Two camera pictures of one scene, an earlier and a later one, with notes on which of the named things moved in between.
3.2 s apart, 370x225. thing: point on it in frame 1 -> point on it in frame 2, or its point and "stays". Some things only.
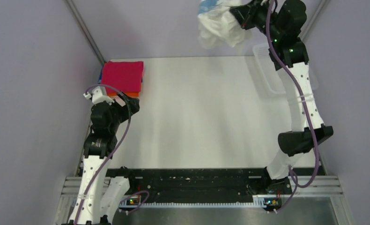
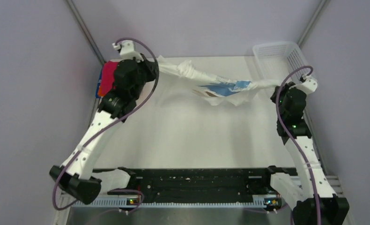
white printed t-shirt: x=218 y=25 -> x=218 y=89
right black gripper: x=246 y=14 -> x=284 y=89
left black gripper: x=124 y=108 -> x=150 y=66
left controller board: x=133 y=201 stays
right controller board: x=272 y=203 stays
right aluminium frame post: x=321 y=7 stays
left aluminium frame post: x=81 y=23 stays
